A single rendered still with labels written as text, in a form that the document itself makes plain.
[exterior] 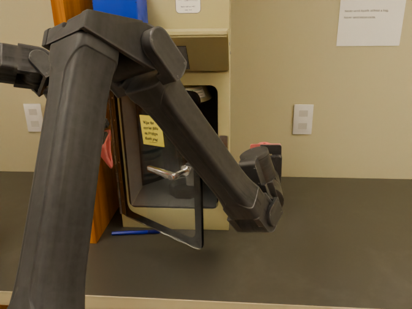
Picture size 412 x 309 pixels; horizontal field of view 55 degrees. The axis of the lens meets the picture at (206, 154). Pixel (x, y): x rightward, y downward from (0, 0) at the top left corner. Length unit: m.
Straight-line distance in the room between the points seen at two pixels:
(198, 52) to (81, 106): 0.55
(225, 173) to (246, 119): 0.88
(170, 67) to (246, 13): 0.96
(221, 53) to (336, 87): 0.66
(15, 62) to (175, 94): 0.36
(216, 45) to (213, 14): 0.11
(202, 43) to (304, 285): 0.61
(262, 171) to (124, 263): 0.49
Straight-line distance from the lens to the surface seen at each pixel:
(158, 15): 1.02
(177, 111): 0.54
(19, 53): 0.82
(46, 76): 0.79
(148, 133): 0.98
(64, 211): 0.40
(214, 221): 1.17
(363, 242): 1.20
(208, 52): 0.93
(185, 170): 0.92
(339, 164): 1.59
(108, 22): 0.47
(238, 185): 0.65
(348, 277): 1.05
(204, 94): 1.09
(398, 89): 1.56
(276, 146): 0.87
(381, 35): 1.51
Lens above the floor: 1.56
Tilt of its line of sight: 21 degrees down
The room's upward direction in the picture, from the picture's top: 1 degrees counter-clockwise
